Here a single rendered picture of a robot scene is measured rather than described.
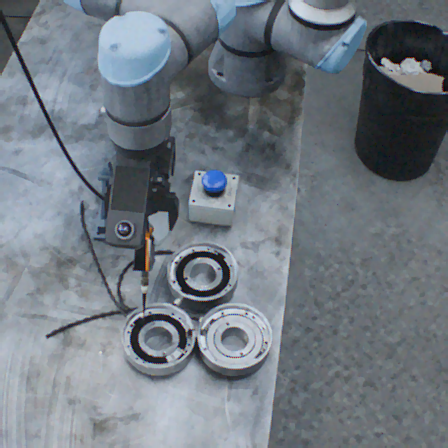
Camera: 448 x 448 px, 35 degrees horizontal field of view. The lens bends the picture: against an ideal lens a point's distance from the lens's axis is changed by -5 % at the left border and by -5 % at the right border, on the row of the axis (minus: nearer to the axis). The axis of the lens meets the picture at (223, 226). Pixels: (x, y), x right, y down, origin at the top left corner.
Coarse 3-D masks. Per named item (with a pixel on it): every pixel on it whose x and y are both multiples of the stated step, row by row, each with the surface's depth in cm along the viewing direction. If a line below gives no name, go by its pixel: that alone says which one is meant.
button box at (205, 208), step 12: (228, 180) 119; (192, 192) 117; (204, 192) 117; (216, 192) 117; (228, 192) 117; (192, 204) 116; (204, 204) 116; (216, 204) 116; (228, 204) 116; (192, 216) 118; (204, 216) 118; (216, 216) 117; (228, 216) 117
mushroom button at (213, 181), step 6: (204, 174) 116; (210, 174) 115; (216, 174) 115; (222, 174) 116; (204, 180) 115; (210, 180) 115; (216, 180) 115; (222, 180) 115; (204, 186) 115; (210, 186) 114; (216, 186) 114; (222, 186) 115
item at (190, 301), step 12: (204, 240) 112; (180, 252) 112; (192, 252) 112; (228, 252) 111; (168, 264) 109; (192, 264) 111; (204, 264) 112; (216, 264) 111; (228, 264) 111; (168, 276) 108; (192, 276) 113; (216, 276) 110; (180, 288) 108; (204, 288) 109; (228, 288) 108; (192, 300) 106; (204, 300) 106; (216, 300) 107
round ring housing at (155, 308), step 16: (160, 304) 105; (128, 320) 104; (128, 336) 103; (144, 336) 104; (176, 336) 104; (192, 336) 104; (128, 352) 101; (160, 352) 102; (192, 352) 102; (144, 368) 100; (160, 368) 100; (176, 368) 101
